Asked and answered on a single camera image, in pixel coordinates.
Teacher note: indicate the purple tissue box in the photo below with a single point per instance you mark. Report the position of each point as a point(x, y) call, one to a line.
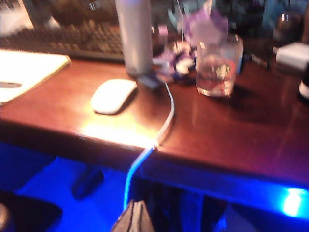
point(207, 26)

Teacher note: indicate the white computer mouse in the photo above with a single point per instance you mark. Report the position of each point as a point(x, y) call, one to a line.
point(112, 96)

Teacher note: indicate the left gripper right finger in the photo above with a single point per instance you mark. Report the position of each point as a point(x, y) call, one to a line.
point(143, 221)

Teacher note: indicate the white notebook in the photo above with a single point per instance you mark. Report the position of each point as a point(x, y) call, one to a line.
point(26, 70)

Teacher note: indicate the white thermos bottle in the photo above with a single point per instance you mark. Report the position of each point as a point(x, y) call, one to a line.
point(136, 38)

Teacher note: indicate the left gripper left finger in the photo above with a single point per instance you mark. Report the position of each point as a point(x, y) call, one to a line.
point(125, 221)

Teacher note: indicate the black keyboard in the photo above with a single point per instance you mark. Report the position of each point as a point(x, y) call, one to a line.
point(72, 41)

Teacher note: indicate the printed glass cup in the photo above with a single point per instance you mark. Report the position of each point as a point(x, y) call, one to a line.
point(217, 70)

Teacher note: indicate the white power adapter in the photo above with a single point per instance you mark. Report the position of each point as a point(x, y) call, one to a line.
point(293, 55)

